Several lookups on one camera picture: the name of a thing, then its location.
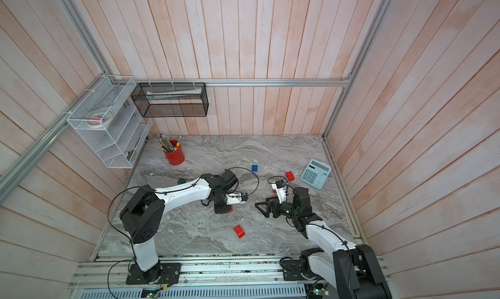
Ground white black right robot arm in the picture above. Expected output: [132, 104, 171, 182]
[255, 187, 392, 298]

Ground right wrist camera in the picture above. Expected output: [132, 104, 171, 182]
[271, 179, 288, 204]

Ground light blue calculator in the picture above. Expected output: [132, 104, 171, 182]
[300, 159, 332, 190]

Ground black mesh wall basket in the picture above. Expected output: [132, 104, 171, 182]
[131, 82, 210, 118]

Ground red pen cup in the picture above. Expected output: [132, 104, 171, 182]
[164, 140, 185, 166]

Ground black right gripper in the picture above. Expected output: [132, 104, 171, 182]
[257, 195, 300, 220]

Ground tape roll on shelf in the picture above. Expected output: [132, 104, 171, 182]
[85, 111, 111, 129]

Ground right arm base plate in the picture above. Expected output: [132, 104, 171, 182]
[279, 257, 315, 281]

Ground red lego brick front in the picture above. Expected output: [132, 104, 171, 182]
[234, 225, 246, 239]

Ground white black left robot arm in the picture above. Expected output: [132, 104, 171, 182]
[120, 170, 248, 272]

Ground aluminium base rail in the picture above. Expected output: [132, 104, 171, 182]
[66, 253, 391, 299]

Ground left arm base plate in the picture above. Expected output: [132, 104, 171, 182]
[126, 262, 182, 285]

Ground pens in cup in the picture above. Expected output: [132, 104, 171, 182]
[155, 134, 180, 153]

